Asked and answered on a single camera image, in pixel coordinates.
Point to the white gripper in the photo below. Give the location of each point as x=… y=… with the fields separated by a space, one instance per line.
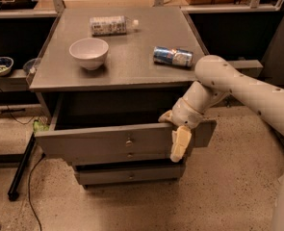
x=184 y=114

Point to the grey top drawer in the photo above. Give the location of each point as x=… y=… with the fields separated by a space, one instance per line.
x=101 y=123

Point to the grey drawer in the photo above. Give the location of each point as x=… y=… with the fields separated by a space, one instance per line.
x=118 y=158
x=101 y=123
x=129 y=174

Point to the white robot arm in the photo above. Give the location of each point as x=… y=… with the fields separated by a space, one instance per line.
x=215 y=79

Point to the grey drawer cabinet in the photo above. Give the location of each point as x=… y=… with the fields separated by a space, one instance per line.
x=129 y=66

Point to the grey bottom drawer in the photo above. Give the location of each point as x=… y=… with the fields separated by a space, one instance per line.
x=129 y=174

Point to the grey middle drawer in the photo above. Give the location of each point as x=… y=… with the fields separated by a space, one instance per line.
x=118 y=158

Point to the blue soda can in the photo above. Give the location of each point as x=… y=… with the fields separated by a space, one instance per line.
x=172 y=56

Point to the grey side ledge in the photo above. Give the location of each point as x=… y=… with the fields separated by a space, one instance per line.
x=251 y=68

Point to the white ceramic bowl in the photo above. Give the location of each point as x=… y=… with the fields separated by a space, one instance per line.
x=89 y=53

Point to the clear plastic water bottle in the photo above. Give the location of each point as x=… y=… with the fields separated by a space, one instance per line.
x=112 y=25

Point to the green snack bag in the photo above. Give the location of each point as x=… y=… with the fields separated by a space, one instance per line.
x=38 y=126

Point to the small clear glass bowl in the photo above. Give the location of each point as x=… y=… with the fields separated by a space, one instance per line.
x=32 y=65

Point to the grey left shelf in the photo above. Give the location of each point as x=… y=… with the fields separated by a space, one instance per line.
x=14 y=81

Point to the black metal table leg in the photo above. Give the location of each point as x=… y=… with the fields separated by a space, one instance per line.
x=13 y=193

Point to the blue patterned bowl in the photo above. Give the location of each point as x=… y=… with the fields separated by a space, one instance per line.
x=6 y=64

